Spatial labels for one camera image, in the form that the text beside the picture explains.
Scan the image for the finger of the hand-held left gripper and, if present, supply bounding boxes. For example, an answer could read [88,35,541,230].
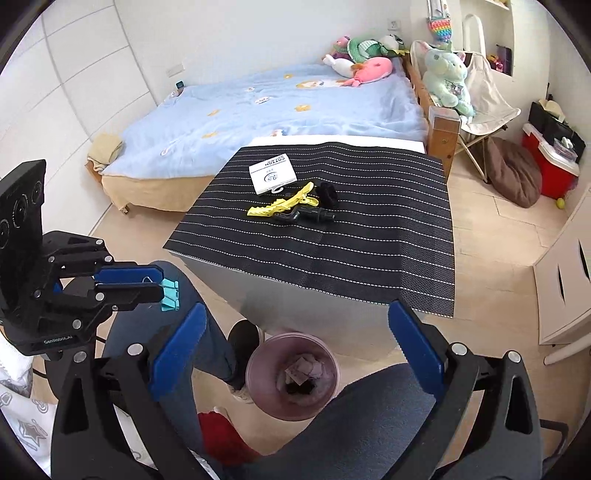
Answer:
[69,282,164,324]
[90,263,165,286]

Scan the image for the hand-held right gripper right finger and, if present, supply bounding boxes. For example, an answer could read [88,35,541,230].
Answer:
[388,299,546,480]

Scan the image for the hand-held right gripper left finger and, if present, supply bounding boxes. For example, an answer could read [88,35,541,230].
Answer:
[52,302,208,480]

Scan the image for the teal binder clip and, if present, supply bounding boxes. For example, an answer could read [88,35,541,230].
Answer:
[147,276,182,313]

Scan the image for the pink plastic waste bin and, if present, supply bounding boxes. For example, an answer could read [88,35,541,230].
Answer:
[246,333,341,422]

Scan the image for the pink paper packet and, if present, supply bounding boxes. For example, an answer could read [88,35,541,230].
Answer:
[285,353,325,385]

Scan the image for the yellow hair clip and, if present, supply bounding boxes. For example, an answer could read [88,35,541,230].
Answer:
[247,181,320,217]

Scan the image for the black hair clip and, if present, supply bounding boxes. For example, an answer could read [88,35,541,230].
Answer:
[272,205,335,225]

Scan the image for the white sock packaging box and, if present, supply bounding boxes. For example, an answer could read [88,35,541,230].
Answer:
[248,154,297,197]

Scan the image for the person's left forearm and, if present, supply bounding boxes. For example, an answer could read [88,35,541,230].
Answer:
[0,344,42,407]

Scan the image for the person's left leg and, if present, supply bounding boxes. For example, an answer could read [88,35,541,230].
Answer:
[100,260,252,393]

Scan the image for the person's leg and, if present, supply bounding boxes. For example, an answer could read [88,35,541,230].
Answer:
[222,362,467,480]
[100,260,252,393]

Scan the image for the person's black shoe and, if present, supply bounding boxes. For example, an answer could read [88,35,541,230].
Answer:
[228,319,267,404]

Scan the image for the beige bed skirt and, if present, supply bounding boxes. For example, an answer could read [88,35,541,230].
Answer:
[100,173,220,213]

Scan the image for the red cloth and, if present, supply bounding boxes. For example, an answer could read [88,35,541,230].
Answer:
[198,407,262,467]

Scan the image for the person's right leg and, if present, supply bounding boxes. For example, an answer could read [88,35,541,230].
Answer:
[222,362,467,480]

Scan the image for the white low table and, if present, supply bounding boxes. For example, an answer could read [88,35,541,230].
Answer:
[182,135,455,358]

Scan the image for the beige folded towel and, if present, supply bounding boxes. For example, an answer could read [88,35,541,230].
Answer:
[88,133,124,175]

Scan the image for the white drawer cabinet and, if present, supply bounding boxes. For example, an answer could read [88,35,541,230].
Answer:
[533,185,591,365]

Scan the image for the brown bean bag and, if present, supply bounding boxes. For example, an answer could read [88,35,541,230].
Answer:
[482,137,543,208]

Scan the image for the light blue printed blanket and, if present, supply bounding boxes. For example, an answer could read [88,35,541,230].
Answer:
[100,61,428,178]

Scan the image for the red cooler box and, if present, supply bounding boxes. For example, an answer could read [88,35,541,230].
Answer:
[522,122,580,199]

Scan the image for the white canvas folding chair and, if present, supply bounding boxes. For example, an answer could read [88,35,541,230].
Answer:
[410,41,522,183]

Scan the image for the black storage bags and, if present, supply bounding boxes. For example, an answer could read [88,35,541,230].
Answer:
[529,100,587,155]

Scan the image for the mint unicorn plush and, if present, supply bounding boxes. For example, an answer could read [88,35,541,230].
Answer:
[424,39,476,117]

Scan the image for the pink whale plush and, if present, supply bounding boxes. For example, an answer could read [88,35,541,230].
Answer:
[342,56,394,88]

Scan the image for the white long plush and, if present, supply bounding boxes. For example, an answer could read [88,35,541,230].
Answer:
[322,53,361,78]

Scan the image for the green striped plush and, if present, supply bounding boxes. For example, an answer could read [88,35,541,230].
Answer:
[345,37,393,63]

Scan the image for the white duck plush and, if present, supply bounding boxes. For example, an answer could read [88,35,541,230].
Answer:
[381,33,411,57]

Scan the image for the rainbow pop bag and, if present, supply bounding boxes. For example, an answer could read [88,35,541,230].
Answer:
[427,0,452,40]

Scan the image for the wooden bed frame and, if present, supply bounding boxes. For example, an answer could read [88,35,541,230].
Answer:
[402,51,462,183]

